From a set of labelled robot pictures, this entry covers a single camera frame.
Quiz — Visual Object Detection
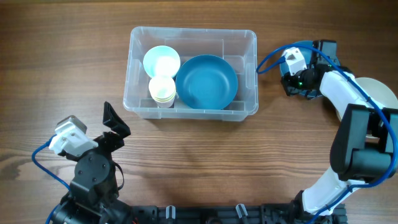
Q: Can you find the pink cup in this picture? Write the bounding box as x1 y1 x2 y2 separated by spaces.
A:
156 99 174 108

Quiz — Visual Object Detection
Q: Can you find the cream pale yellow cup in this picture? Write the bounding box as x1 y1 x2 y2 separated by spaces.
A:
149 76 176 98

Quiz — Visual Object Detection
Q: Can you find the cream beige plate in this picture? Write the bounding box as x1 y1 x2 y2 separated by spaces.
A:
326 77 397 121

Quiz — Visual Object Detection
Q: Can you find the light blue bowl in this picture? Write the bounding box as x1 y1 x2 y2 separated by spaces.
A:
143 45 181 78

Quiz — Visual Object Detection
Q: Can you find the dark blue plate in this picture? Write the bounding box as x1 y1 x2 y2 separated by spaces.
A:
298 40 341 77
175 55 239 110

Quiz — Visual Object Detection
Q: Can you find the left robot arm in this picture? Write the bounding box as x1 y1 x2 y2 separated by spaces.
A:
49 102 132 223

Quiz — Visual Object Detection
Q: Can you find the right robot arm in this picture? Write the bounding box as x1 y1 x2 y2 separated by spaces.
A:
276 40 397 223

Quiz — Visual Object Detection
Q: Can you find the clear plastic storage container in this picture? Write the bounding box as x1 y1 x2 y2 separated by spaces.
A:
123 26 259 121

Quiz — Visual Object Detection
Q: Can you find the right blue cable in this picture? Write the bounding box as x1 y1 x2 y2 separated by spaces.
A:
256 43 398 224

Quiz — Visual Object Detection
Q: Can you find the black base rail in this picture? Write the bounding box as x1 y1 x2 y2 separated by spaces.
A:
130 203 348 224

